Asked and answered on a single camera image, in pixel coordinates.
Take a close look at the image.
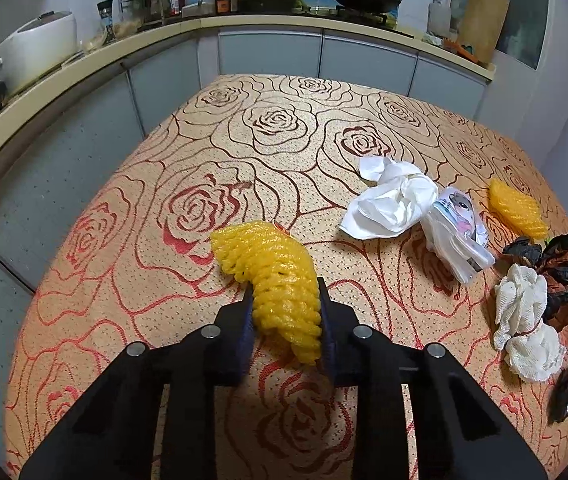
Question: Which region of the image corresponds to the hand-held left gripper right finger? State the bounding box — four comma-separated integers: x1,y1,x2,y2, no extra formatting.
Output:
316,277,549,480

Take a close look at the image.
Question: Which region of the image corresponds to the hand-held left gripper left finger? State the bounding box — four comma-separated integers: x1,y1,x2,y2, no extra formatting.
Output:
19,287,255,480

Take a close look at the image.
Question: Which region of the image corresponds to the yellow foam fruit net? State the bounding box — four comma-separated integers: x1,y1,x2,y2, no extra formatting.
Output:
488,179,549,240
210,220,323,367

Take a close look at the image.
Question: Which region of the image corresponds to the white foam fruit net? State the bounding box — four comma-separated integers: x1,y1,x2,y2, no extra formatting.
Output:
494,263,568,382

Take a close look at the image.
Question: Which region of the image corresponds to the crumpled white tissue paper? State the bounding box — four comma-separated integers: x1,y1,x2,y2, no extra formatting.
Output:
340,156,439,241

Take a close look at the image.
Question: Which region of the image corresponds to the clear printed plastic packet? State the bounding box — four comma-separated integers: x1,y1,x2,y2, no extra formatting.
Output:
423,186,496,286

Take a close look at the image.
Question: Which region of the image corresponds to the rose patterned tablecloth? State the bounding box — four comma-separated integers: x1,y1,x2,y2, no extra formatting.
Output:
4,74,568,480

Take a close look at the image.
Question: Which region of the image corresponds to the brown shiny wrapper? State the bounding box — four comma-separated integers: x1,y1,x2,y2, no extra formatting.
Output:
538,232,568,333

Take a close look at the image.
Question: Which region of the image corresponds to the kitchen counter with cabinets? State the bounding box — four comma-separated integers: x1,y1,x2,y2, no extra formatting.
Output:
0,12,497,311

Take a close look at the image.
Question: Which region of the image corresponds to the orange kitchen utensil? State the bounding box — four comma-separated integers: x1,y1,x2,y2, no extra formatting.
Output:
442,37,479,58

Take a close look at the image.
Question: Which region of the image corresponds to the gas stove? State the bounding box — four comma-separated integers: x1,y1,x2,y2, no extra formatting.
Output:
229,0,415,37

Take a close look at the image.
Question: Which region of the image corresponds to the translucent plastic bottle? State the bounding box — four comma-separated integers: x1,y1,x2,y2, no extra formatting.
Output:
428,0,452,38

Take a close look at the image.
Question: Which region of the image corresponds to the spice grinder jar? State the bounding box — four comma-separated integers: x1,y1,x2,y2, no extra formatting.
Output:
96,0,117,43

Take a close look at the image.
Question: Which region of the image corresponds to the wooden cutting board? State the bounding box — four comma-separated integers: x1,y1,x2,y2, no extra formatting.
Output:
456,0,510,65

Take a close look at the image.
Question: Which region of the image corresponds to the white rice cooker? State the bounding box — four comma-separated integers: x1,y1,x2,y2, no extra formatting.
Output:
0,10,79,96

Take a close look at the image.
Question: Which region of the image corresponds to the frosted glass window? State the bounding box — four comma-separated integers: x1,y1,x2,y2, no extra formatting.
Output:
451,0,549,70

